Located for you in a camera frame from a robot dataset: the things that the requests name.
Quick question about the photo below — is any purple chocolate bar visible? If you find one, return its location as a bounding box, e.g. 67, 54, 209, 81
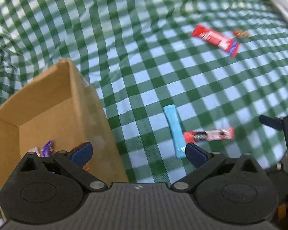
40, 140, 54, 157

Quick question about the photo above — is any light blue stick packet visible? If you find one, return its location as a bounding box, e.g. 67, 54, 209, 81
163, 104, 186, 158

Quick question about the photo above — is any small red white bar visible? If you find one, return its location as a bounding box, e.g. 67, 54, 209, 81
183, 127, 235, 143

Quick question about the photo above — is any red snack packet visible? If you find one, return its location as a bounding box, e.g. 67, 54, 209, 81
191, 24, 240, 57

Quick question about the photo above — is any small orange candy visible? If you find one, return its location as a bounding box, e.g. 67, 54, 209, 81
233, 30, 251, 38

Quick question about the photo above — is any red gold square packet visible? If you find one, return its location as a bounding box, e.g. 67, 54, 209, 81
70, 142, 93, 172

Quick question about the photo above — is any white purple stick packet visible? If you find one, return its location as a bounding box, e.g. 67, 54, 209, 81
27, 147, 41, 157

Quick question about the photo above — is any brown cardboard box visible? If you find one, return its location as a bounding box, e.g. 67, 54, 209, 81
0, 57, 130, 221

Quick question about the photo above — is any green checkered sofa cover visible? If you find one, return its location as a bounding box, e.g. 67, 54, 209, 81
0, 0, 288, 182

